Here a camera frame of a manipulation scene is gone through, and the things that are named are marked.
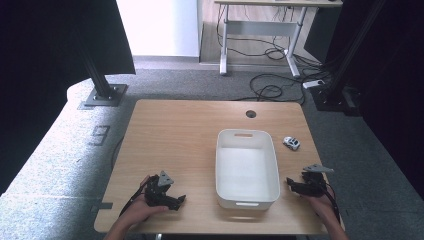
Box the black floor cables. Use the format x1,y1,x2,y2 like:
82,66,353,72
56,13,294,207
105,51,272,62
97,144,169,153
216,4,333,103

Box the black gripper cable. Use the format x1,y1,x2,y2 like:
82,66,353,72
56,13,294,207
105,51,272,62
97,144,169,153
118,181,150,218
319,183,342,224

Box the white toy car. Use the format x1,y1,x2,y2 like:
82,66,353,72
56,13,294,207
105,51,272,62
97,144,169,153
282,135,301,152

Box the black metal stand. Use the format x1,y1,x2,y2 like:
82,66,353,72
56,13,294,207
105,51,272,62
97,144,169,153
309,0,389,117
75,49,129,108

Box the person's left hand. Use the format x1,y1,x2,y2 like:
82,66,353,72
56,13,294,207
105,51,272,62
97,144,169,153
128,175,169,227

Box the white power strip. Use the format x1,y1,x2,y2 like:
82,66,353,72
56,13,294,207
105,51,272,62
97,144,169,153
302,79,326,90

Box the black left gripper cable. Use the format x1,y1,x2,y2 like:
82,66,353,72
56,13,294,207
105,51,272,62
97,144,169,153
118,181,150,218

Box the black curtain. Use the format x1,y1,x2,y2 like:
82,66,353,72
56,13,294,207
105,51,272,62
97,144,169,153
0,0,137,196
303,0,424,201

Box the white plastic basin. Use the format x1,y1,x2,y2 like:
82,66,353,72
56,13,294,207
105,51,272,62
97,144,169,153
215,128,281,211

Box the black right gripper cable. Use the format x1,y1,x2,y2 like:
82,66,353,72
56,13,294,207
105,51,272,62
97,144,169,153
319,183,342,224

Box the person's right hand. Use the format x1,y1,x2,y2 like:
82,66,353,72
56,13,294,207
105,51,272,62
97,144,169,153
303,189,336,221

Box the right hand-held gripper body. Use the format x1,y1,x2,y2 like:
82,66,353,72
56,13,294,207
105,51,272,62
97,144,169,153
301,164,335,198

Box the black cable under table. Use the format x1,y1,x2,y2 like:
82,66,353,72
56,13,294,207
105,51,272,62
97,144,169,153
110,135,125,172

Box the white-legged wooden desk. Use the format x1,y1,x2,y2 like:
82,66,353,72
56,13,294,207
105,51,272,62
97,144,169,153
214,0,344,78

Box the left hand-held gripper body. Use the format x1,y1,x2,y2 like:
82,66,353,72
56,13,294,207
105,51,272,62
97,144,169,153
143,170,175,208

